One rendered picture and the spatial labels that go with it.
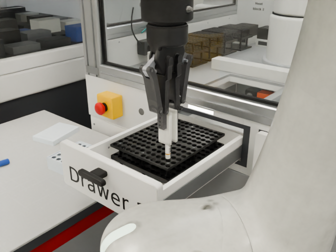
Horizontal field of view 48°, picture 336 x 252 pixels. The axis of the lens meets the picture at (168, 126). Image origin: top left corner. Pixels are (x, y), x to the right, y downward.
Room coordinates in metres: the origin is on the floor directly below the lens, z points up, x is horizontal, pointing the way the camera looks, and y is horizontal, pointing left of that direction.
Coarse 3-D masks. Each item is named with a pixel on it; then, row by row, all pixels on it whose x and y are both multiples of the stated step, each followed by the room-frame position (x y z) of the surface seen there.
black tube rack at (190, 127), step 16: (144, 128) 0.88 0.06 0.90; (192, 128) 0.88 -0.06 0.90; (208, 128) 0.88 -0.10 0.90; (128, 144) 0.79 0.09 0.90; (144, 144) 0.79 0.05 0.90; (160, 144) 0.79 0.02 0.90; (176, 144) 0.79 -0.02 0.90; (192, 144) 0.79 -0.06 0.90; (208, 144) 0.79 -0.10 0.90; (128, 160) 0.77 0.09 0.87; (176, 160) 0.71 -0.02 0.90; (192, 160) 0.76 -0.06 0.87; (160, 176) 0.69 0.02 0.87
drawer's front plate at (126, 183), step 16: (64, 144) 0.74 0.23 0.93; (64, 160) 0.74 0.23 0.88; (80, 160) 0.70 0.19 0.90; (96, 160) 0.67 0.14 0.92; (112, 160) 0.66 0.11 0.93; (64, 176) 0.75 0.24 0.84; (80, 176) 0.71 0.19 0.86; (112, 176) 0.64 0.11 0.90; (128, 176) 0.61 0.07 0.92; (144, 176) 0.60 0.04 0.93; (96, 192) 0.67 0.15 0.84; (112, 192) 0.64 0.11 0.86; (128, 192) 0.61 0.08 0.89; (144, 192) 0.58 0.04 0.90; (160, 192) 0.57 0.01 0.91; (112, 208) 0.64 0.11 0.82
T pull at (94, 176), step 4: (96, 168) 0.66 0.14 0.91; (100, 168) 0.66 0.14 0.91; (80, 172) 0.65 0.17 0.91; (84, 172) 0.64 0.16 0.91; (88, 172) 0.64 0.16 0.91; (92, 172) 0.64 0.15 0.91; (96, 172) 0.64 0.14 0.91; (100, 172) 0.64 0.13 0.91; (104, 172) 0.64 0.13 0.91; (84, 176) 0.64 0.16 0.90; (88, 176) 0.63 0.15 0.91; (92, 176) 0.63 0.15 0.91; (96, 176) 0.63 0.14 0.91; (100, 176) 0.63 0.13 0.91; (104, 176) 0.64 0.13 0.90; (92, 180) 0.62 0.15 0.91; (96, 180) 0.61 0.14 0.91; (100, 180) 0.61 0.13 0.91; (104, 180) 0.61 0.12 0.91; (96, 184) 0.62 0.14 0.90; (100, 184) 0.61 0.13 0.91; (104, 184) 0.61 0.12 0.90
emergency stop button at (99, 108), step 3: (99, 102) 1.08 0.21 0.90; (96, 105) 1.07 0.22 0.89; (99, 105) 1.07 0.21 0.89; (102, 105) 1.07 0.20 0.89; (96, 108) 1.07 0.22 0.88; (99, 108) 1.06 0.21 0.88; (102, 108) 1.06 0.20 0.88; (96, 111) 1.07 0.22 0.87; (99, 111) 1.06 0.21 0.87; (102, 111) 1.06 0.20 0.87; (99, 114) 1.07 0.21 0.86
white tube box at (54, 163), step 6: (84, 144) 0.99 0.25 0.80; (90, 144) 0.99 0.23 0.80; (48, 156) 0.91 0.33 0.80; (54, 156) 0.92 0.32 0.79; (60, 156) 0.92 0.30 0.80; (48, 162) 0.91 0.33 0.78; (54, 162) 0.89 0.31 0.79; (60, 162) 0.88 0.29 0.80; (48, 168) 0.91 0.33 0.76; (54, 168) 0.89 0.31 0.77; (60, 168) 0.88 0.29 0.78
